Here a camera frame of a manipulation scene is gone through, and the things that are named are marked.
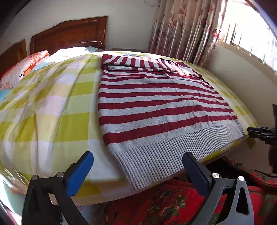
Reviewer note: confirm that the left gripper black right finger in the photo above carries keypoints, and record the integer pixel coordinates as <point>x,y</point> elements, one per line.
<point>198,174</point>

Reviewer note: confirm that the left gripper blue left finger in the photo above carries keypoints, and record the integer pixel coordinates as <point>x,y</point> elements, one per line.
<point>77,172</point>

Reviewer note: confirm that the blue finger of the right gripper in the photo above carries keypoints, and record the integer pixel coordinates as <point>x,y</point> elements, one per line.
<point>261,132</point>

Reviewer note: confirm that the red floral padded jacket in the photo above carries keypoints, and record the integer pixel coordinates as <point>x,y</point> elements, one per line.
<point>177,202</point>

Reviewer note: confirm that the yellow green checked bedsheet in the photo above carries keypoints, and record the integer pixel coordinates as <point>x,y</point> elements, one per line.
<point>51,118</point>

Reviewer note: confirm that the red white striped sweater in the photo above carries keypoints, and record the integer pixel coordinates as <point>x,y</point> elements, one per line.
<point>152,111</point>

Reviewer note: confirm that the window with bars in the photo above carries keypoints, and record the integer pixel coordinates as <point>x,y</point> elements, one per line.
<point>246,30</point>

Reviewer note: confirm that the floral pink pillow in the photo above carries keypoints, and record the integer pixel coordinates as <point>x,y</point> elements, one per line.
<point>12,77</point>

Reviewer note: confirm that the white pillow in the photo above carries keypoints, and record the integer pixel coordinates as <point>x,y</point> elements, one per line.
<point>64,54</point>

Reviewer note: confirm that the pink floral curtain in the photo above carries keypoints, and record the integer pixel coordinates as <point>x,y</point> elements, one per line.
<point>187,30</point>

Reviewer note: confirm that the brown wooden headboard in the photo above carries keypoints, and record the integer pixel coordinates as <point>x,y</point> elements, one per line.
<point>72,33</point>
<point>12,56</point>

